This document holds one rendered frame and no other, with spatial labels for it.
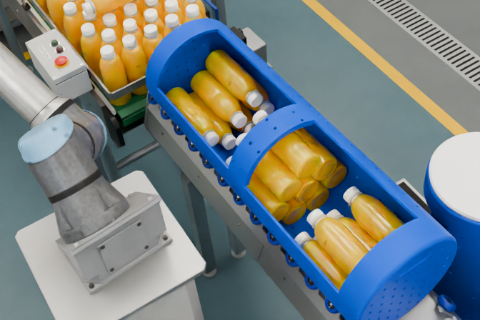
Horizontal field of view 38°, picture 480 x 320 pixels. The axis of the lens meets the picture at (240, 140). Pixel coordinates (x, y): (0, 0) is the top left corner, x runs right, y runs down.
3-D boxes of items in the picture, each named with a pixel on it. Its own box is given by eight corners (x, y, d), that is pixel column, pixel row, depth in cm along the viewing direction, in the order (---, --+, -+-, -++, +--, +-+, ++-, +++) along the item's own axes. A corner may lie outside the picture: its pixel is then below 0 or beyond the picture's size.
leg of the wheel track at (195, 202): (207, 281, 275) (186, 185, 227) (199, 270, 278) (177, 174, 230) (219, 272, 276) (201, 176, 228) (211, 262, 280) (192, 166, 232)
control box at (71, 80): (62, 105, 202) (52, 79, 194) (34, 66, 213) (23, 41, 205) (93, 89, 205) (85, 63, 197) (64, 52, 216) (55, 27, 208)
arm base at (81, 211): (61, 251, 136) (34, 208, 134) (68, 233, 151) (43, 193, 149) (130, 213, 137) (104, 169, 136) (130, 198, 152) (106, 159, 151)
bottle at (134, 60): (126, 84, 219) (113, 40, 205) (147, 76, 221) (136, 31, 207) (134, 98, 215) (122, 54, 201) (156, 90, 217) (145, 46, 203)
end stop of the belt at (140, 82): (113, 101, 208) (111, 93, 206) (112, 99, 209) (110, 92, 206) (226, 43, 221) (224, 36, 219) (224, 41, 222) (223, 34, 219)
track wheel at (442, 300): (448, 313, 156) (453, 306, 155) (433, 298, 158) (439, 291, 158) (454, 313, 159) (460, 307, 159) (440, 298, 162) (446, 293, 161)
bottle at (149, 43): (168, 86, 218) (158, 41, 203) (146, 83, 219) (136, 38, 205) (175, 71, 222) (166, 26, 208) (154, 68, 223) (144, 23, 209)
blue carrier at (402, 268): (351, 355, 153) (362, 291, 132) (152, 118, 202) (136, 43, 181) (446, 286, 163) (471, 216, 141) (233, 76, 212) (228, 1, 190)
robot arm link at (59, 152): (38, 204, 138) (1, 144, 135) (59, 185, 151) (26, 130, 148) (90, 177, 136) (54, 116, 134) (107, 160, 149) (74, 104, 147)
